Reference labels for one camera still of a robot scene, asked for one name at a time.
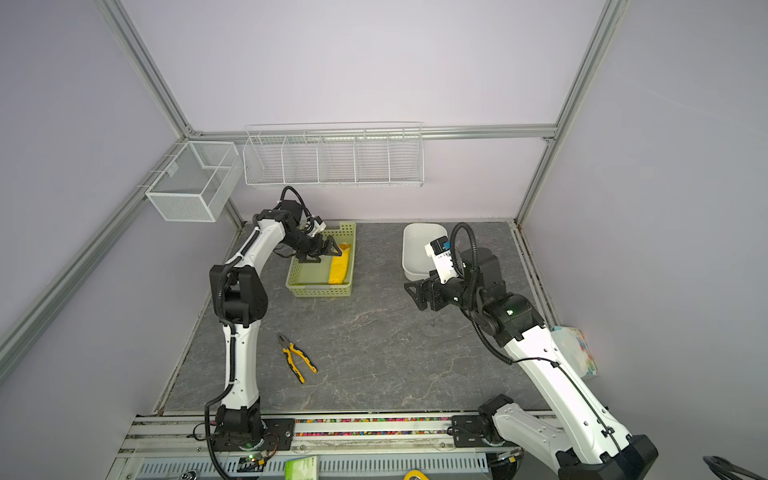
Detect green white small box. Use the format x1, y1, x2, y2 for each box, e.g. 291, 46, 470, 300
284, 456, 319, 480

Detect small white mesh basket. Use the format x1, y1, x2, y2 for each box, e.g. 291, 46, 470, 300
146, 141, 244, 223

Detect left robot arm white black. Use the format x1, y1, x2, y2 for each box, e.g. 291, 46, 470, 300
204, 186, 342, 446

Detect yellow paper napkin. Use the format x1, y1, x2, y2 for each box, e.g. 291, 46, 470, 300
328, 243, 352, 285

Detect white oval plastic tub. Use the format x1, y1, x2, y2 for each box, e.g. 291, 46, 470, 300
401, 223, 448, 281

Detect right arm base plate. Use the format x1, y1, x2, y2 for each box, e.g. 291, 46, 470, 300
447, 415, 499, 448

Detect yellow black pliers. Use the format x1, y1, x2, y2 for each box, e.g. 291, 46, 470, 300
277, 333, 318, 384

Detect green perforated plastic basket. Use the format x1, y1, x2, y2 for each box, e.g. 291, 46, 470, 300
285, 221, 357, 298

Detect black cable bottom right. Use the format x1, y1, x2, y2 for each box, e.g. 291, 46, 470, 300
703, 455, 764, 480

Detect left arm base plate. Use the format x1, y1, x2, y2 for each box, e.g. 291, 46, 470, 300
211, 417, 296, 452

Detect long white wire shelf basket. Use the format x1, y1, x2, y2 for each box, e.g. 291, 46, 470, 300
243, 122, 425, 187

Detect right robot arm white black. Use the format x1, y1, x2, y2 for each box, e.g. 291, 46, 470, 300
404, 222, 658, 479

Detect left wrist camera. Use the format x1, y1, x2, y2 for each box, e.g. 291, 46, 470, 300
302, 216, 327, 237

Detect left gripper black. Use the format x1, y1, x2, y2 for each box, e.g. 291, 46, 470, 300
283, 229, 342, 262

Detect aluminium frame rail base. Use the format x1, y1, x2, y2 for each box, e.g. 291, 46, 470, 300
108, 411, 560, 479

